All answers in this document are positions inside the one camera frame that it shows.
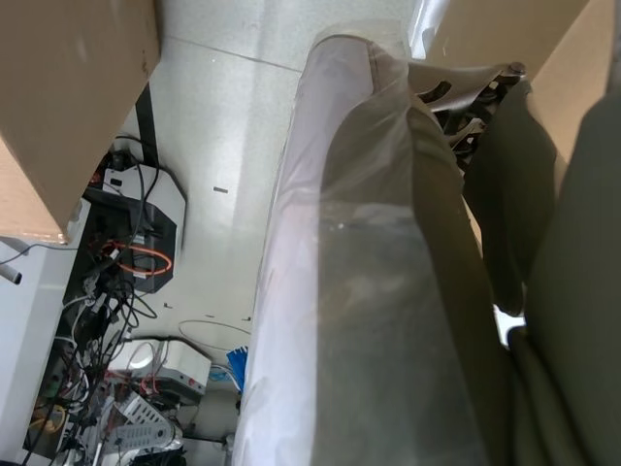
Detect white box device, red button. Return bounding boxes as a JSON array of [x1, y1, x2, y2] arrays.
[[107, 336, 213, 395]]

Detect tangle of black cables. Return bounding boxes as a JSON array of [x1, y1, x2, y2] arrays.
[[48, 271, 161, 466]]

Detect black table cloth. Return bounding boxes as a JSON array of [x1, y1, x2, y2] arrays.
[[464, 77, 621, 466]]

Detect yellow cable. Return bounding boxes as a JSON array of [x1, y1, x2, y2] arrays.
[[27, 403, 68, 432]]

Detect black flat post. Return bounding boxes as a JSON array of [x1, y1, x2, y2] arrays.
[[134, 81, 162, 167]]

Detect grey perforated metal plate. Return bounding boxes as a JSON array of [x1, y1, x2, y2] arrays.
[[102, 391, 184, 453]]

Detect blue bristled item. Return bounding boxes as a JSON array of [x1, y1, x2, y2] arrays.
[[224, 343, 251, 385]]

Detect white cabinet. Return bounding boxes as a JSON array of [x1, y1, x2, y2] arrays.
[[0, 234, 84, 466]]

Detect dark swivel chair base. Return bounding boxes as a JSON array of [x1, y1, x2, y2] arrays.
[[406, 59, 534, 172]]

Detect thin white cable loop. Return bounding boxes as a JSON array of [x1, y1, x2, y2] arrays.
[[176, 317, 253, 351]]

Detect orange cable loop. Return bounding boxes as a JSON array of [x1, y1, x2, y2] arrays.
[[102, 239, 175, 277]]

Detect black and white floor device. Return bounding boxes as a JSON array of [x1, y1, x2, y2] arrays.
[[81, 149, 189, 296]]

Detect brown cardboard box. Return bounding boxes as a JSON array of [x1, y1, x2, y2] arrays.
[[420, 0, 621, 161], [0, 0, 164, 247]]

